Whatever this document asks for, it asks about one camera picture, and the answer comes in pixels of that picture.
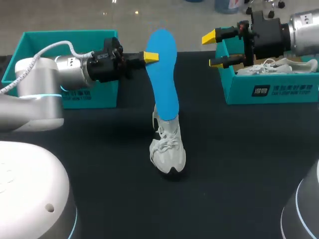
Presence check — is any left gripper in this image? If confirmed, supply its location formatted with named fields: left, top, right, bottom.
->
left=87, top=37, right=160, bottom=84

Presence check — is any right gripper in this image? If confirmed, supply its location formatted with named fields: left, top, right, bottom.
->
left=201, top=9, right=291, bottom=69

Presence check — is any blue and black insole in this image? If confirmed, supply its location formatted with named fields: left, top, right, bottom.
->
left=146, top=28, right=180, bottom=123

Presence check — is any white lace-up shoe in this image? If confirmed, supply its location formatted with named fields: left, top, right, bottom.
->
left=235, top=58, right=319, bottom=75
left=149, top=104, right=186, bottom=182

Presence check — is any blue water bottle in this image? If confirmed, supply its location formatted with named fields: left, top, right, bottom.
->
left=214, top=0, right=240, bottom=14

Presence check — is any teal box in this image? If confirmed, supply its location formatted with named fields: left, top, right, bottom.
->
left=1, top=30, right=120, bottom=110
left=215, top=37, right=319, bottom=105

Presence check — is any office chair base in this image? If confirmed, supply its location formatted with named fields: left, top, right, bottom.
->
left=245, top=0, right=286, bottom=19

